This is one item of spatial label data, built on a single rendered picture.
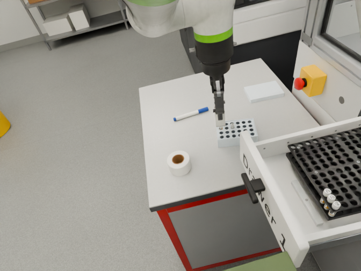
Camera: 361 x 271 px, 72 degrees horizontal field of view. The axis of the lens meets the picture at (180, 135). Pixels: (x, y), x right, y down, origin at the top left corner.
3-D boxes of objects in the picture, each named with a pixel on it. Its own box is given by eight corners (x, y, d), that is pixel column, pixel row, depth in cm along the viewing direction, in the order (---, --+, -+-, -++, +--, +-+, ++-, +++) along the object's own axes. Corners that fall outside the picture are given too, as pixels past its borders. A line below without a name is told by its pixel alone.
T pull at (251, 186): (253, 205, 50) (253, 201, 49) (240, 176, 55) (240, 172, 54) (270, 201, 50) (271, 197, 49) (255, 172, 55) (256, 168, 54)
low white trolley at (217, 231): (188, 282, 123) (149, 207, 69) (171, 180, 167) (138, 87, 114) (302, 254, 123) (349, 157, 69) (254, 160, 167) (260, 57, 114)
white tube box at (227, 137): (218, 147, 80) (217, 140, 78) (216, 129, 86) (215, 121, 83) (257, 144, 78) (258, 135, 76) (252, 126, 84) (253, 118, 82)
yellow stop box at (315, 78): (306, 98, 78) (311, 79, 73) (295, 86, 83) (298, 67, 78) (322, 94, 78) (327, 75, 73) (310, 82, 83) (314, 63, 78)
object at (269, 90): (250, 103, 93) (250, 99, 92) (243, 90, 99) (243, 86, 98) (283, 96, 92) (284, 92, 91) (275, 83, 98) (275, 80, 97)
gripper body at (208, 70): (200, 50, 66) (203, 79, 73) (201, 66, 61) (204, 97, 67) (228, 45, 65) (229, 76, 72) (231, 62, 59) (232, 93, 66)
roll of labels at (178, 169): (186, 155, 80) (184, 147, 78) (194, 170, 75) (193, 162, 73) (166, 163, 79) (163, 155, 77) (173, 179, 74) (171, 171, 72)
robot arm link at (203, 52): (239, 38, 55) (234, 22, 61) (187, 46, 57) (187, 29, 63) (239, 63, 59) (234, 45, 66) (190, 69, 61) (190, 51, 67)
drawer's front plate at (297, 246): (290, 270, 48) (300, 249, 40) (239, 158, 69) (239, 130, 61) (299, 268, 48) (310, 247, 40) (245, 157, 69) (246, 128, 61)
